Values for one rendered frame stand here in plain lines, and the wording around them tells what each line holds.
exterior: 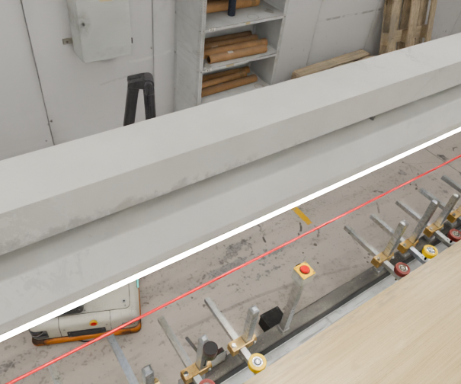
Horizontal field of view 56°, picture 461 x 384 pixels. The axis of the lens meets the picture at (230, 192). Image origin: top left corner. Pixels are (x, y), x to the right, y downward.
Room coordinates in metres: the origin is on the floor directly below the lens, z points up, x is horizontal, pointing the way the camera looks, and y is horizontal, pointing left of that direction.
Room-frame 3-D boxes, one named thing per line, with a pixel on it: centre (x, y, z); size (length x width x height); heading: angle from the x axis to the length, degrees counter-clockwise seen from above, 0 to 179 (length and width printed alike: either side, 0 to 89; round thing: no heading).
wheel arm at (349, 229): (1.67, -0.87, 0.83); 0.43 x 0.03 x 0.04; 40
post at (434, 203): (1.81, -1.13, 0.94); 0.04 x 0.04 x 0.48; 40
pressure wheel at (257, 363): (0.88, -0.22, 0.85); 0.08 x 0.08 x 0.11
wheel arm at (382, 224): (1.83, -1.06, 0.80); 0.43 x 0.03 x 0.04; 40
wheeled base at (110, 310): (1.58, 0.86, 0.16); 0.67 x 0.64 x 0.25; 107
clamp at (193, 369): (0.83, 0.04, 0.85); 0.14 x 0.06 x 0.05; 130
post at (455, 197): (1.97, -1.33, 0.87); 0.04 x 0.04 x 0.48; 40
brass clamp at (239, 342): (0.99, -0.15, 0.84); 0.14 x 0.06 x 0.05; 130
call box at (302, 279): (1.17, -0.37, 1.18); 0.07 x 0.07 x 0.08; 40
